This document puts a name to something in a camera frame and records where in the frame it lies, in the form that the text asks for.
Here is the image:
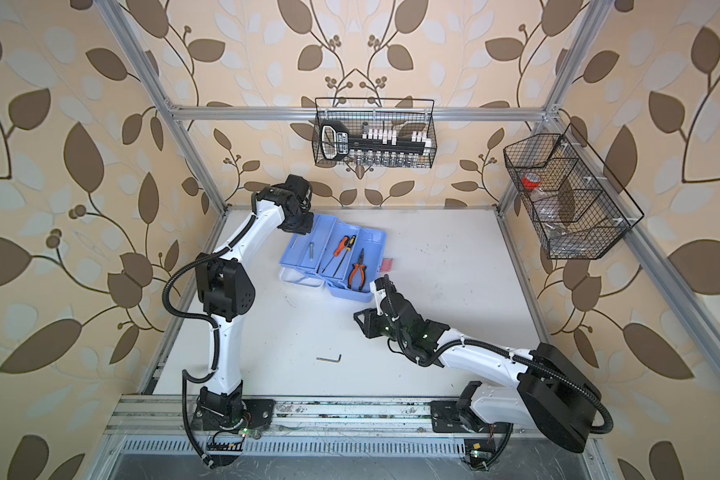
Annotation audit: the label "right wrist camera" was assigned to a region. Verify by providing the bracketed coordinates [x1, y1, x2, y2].
[370, 274, 395, 314]

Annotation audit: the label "black yellow handled screwdriver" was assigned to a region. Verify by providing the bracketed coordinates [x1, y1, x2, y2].
[333, 235, 356, 276]

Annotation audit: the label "orange handled pliers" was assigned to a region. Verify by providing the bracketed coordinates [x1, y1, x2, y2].
[347, 249, 367, 292]

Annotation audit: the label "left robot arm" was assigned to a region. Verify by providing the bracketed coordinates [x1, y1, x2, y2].
[162, 174, 314, 429]

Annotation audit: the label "wire basket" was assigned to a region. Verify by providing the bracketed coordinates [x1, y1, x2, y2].
[503, 125, 644, 260]
[311, 95, 438, 170]

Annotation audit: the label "white and blue tool box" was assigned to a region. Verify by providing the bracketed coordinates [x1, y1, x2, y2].
[280, 214, 387, 303]

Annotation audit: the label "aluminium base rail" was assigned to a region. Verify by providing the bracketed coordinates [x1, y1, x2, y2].
[104, 395, 601, 438]

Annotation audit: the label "aluminium frame bar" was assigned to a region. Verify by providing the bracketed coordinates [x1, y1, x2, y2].
[169, 105, 547, 124]

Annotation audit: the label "red handled screwdriver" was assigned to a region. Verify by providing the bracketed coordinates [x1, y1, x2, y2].
[330, 235, 351, 262]

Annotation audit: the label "right wire basket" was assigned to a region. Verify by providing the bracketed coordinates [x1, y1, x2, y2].
[503, 125, 644, 260]

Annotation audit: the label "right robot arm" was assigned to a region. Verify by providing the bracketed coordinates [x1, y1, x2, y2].
[353, 292, 615, 453]

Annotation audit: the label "black socket set holder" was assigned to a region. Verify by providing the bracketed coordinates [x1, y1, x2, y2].
[312, 120, 436, 165]

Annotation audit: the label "back wire basket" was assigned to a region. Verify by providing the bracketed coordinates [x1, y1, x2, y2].
[311, 95, 438, 170]

